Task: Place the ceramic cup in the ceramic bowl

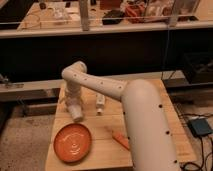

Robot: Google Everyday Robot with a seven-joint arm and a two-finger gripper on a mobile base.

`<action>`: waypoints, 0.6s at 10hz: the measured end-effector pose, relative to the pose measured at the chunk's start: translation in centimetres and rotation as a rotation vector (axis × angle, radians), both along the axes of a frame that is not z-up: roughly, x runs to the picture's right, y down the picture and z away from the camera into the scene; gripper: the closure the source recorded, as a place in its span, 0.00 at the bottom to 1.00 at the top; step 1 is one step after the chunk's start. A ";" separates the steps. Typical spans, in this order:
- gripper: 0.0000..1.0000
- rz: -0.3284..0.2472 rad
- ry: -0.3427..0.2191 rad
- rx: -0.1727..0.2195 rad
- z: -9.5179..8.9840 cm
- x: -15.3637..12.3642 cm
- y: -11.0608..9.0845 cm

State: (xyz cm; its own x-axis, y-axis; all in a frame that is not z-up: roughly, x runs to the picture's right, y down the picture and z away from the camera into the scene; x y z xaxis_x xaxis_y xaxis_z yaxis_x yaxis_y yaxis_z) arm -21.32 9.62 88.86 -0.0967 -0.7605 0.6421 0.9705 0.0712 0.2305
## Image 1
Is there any black bin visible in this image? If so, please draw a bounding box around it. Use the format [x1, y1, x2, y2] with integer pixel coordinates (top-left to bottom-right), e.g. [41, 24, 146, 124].
[182, 52, 213, 83]

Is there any orange carrot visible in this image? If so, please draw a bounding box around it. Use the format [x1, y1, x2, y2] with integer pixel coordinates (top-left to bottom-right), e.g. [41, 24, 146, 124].
[112, 132, 130, 150]

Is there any white ceramic cup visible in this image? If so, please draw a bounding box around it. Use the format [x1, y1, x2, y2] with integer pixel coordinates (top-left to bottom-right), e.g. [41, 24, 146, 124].
[68, 105, 83, 122]

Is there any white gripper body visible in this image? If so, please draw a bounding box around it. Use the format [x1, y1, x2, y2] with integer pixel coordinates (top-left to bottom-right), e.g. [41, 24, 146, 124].
[65, 82, 81, 107]

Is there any black hanging cable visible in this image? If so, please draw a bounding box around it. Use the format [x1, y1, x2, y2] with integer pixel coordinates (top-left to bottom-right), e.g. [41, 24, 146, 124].
[160, 24, 178, 82]

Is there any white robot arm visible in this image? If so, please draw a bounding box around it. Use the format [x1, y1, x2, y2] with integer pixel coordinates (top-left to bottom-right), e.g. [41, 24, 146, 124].
[62, 61, 180, 171]

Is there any blue foot pedal box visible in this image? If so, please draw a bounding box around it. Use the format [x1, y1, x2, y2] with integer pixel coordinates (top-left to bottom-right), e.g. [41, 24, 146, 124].
[187, 118, 213, 137]

